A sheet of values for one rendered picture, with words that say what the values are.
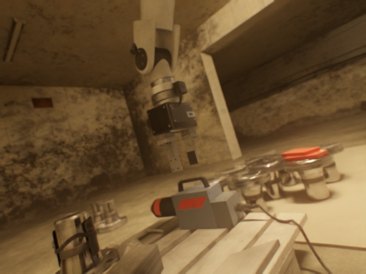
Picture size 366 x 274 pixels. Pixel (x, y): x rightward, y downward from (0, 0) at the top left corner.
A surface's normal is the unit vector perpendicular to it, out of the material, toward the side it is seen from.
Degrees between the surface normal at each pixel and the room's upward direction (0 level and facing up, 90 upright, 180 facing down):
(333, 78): 90
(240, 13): 90
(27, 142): 90
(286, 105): 90
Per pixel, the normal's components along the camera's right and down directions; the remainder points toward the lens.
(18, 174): 0.69, -0.25
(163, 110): -0.54, 0.09
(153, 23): 0.67, 0.31
